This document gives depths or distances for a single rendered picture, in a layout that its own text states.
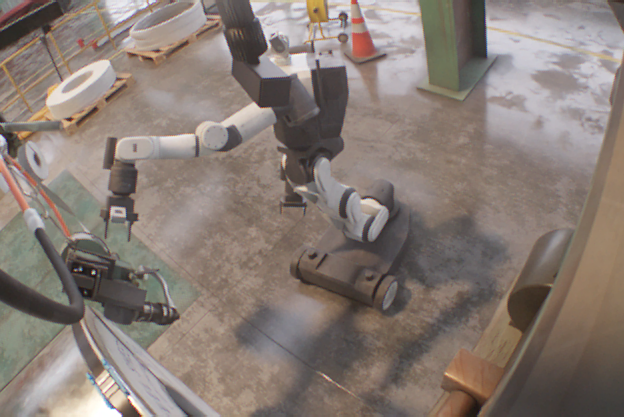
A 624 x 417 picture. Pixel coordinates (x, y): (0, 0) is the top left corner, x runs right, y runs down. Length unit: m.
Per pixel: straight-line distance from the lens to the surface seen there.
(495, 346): 0.19
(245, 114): 1.25
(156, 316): 1.05
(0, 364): 3.63
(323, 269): 2.28
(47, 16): 1.56
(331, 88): 1.46
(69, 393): 0.96
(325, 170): 1.66
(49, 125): 1.43
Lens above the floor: 2.02
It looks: 43 degrees down
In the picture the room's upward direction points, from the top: 20 degrees counter-clockwise
